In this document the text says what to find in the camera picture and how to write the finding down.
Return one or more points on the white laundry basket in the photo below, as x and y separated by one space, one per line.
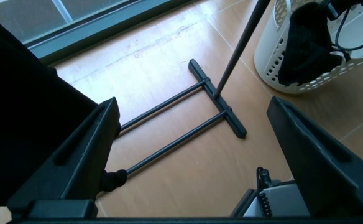
268 56

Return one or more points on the window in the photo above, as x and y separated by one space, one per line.
107 26

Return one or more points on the black garment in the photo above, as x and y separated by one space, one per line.
20 109

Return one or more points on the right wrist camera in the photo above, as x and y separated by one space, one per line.
332 11

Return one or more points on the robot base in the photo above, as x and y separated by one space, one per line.
281 199

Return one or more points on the black clothes rack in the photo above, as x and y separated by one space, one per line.
218 99

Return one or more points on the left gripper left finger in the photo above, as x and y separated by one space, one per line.
72 174

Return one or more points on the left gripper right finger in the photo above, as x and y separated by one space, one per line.
330 183

